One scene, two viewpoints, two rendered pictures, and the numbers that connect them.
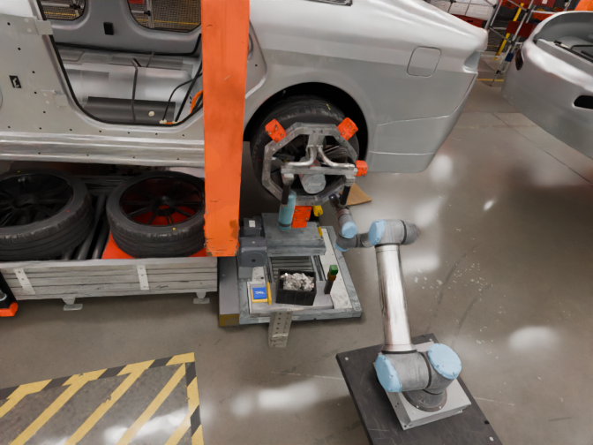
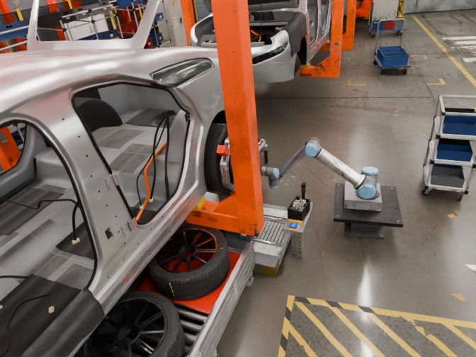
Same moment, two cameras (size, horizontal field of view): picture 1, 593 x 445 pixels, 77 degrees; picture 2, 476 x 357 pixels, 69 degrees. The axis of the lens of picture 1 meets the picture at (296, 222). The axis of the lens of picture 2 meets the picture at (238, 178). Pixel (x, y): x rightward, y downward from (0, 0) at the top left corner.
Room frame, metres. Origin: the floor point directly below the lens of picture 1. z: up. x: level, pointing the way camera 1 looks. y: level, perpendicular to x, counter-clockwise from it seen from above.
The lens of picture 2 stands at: (0.02, 2.05, 2.42)
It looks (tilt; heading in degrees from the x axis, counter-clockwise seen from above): 32 degrees down; 312
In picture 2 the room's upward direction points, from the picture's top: 7 degrees counter-clockwise
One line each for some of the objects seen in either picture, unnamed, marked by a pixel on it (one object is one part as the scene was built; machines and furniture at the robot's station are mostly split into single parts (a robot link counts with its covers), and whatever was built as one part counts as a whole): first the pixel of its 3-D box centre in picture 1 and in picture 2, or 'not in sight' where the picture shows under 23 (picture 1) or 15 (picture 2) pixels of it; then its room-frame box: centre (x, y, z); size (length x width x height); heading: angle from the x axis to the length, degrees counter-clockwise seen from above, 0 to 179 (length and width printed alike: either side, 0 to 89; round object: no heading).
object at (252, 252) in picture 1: (250, 244); (234, 231); (1.77, 0.28, 0.26); 0.42 x 0.18 x 0.35; 17
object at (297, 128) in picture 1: (308, 167); (236, 160); (1.90, -0.01, 0.85); 0.54 x 0.07 x 0.54; 107
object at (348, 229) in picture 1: (347, 226); (272, 172); (1.71, -0.30, 0.62); 0.12 x 0.09 x 0.10; 17
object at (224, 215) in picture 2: not in sight; (213, 206); (1.77, 0.48, 0.69); 0.52 x 0.17 x 0.35; 17
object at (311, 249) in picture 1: (288, 235); not in sight; (2.06, 0.04, 0.13); 0.50 x 0.36 x 0.10; 107
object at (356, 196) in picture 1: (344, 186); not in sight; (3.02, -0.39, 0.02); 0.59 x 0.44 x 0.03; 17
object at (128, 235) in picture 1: (164, 213); (189, 258); (1.77, 0.85, 0.39); 0.66 x 0.66 x 0.24
